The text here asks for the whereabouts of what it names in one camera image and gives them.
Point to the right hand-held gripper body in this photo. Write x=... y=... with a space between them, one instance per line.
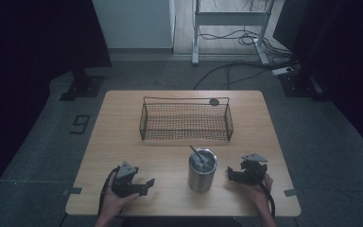
x=252 y=170

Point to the grey tape strip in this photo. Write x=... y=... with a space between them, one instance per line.
x=290 y=192

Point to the white power strip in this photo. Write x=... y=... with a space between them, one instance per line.
x=282 y=70

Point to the metal straw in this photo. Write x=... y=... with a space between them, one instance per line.
x=197 y=154

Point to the small dark round disc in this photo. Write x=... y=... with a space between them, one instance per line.
x=214 y=101

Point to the person's right hand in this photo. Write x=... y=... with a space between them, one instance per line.
x=258 y=194

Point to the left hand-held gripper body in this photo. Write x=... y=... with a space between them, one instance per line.
x=124 y=179

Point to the person's left hand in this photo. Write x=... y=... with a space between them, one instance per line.
x=115 y=201

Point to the stainless steel tumbler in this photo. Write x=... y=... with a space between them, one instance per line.
x=201 y=173

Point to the black stand base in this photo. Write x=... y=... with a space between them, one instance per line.
x=301 y=85
x=83 y=86

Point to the dark curtain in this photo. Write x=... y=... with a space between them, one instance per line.
x=343 y=63
x=28 y=47

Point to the white desk frame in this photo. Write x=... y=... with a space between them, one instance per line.
x=230 y=18

